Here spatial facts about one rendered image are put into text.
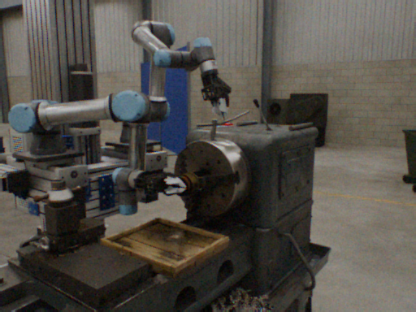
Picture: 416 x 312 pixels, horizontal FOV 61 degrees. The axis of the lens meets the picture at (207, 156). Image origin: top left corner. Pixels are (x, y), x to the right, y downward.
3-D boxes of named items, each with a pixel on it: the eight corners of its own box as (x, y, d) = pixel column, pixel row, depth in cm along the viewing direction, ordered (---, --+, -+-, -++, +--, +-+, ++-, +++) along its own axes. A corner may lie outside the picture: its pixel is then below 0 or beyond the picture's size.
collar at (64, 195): (64, 193, 108) (63, 184, 107) (80, 197, 103) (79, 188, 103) (38, 199, 101) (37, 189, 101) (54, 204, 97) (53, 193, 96)
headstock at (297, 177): (242, 184, 222) (244, 122, 215) (318, 197, 193) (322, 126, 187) (180, 209, 174) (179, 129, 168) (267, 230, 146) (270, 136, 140)
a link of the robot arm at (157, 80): (138, 119, 205) (142, 19, 188) (162, 119, 213) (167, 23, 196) (146, 125, 196) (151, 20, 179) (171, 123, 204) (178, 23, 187)
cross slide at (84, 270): (60, 240, 121) (59, 228, 120) (149, 279, 96) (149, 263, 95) (9, 258, 108) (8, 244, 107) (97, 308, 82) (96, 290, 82)
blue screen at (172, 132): (129, 145, 1019) (126, 62, 980) (157, 145, 1048) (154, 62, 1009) (169, 175, 642) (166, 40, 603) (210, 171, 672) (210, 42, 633)
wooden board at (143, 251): (158, 225, 152) (158, 216, 151) (229, 246, 131) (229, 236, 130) (100, 249, 128) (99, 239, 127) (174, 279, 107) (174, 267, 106)
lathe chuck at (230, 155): (184, 200, 163) (189, 132, 156) (243, 221, 145) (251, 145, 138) (171, 205, 156) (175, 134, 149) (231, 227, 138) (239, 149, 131)
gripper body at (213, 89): (203, 102, 152) (196, 75, 152) (215, 102, 159) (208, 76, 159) (217, 97, 147) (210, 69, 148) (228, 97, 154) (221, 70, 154)
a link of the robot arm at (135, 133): (130, 90, 158) (126, 196, 167) (123, 89, 147) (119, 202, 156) (156, 93, 158) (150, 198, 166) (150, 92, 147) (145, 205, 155)
